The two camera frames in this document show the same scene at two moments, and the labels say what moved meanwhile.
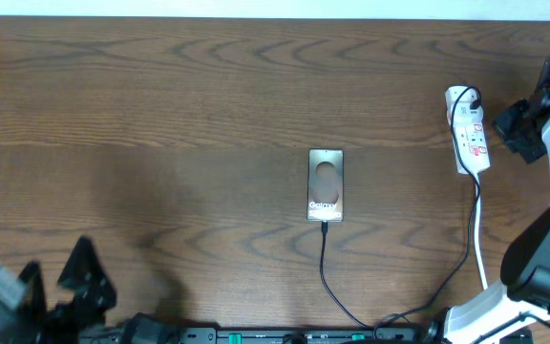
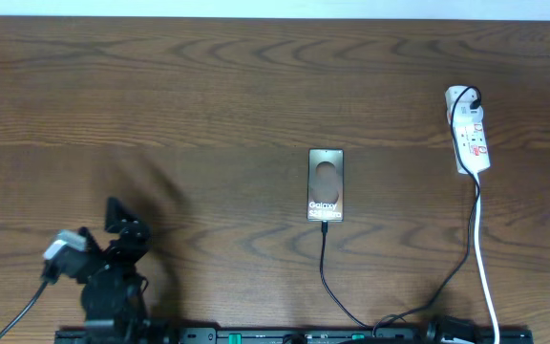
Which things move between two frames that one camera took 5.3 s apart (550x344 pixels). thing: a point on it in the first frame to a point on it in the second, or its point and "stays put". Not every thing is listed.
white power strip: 470,128 stays put
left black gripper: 95,291 to 132,235
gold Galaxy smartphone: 326,185 stays put
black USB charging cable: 324,234 stays put
